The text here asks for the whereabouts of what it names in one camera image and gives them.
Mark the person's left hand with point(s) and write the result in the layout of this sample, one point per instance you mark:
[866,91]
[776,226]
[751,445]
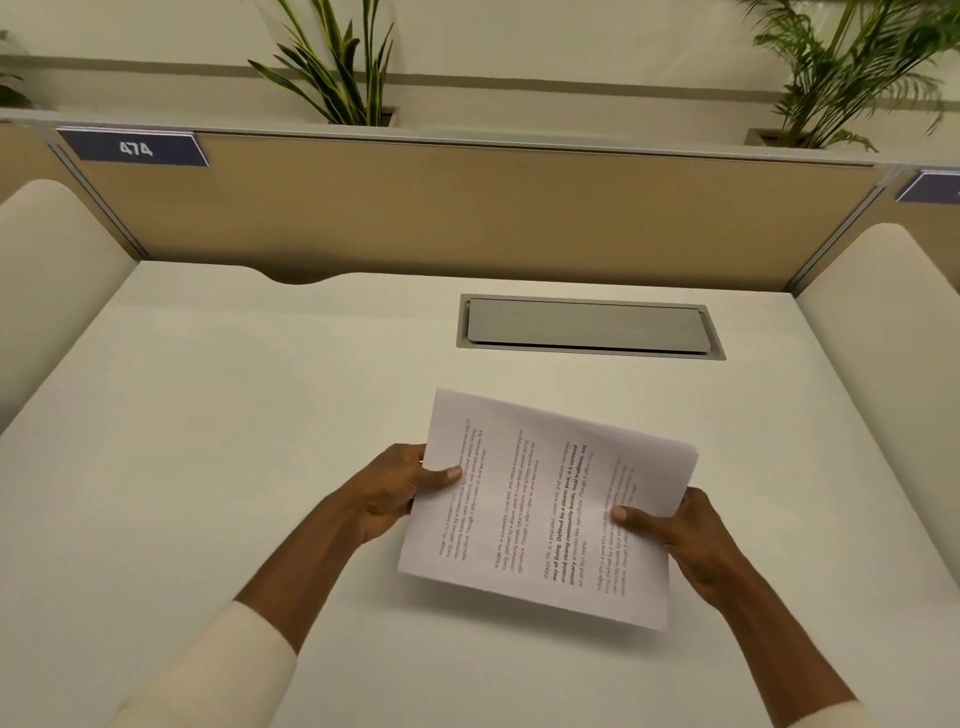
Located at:
[386,491]

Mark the person's right hand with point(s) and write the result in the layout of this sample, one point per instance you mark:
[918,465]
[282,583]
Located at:
[694,536]

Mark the person's right thumb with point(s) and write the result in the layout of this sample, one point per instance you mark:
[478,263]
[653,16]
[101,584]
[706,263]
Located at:
[637,519]

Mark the person's left thumb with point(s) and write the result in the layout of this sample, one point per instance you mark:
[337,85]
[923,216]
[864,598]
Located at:
[439,478]

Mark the printed white paper sheets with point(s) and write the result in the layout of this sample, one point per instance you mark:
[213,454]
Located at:
[544,510]

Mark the person's left forearm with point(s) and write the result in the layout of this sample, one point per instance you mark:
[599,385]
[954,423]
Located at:
[247,622]

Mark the person's right forearm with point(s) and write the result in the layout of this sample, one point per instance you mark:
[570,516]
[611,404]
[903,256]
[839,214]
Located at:
[780,652]

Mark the beige desk partition panel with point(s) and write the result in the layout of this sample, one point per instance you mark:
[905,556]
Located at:
[480,206]

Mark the white side divider panel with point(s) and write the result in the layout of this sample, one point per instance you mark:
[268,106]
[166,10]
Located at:
[52,277]
[889,322]

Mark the striped snake plant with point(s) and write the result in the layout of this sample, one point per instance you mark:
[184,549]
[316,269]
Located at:
[337,67]

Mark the blue numbered desk label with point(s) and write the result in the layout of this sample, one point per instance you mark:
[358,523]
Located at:
[930,187]
[135,147]

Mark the green palm plant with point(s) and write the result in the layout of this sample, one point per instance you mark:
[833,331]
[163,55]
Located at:
[847,67]

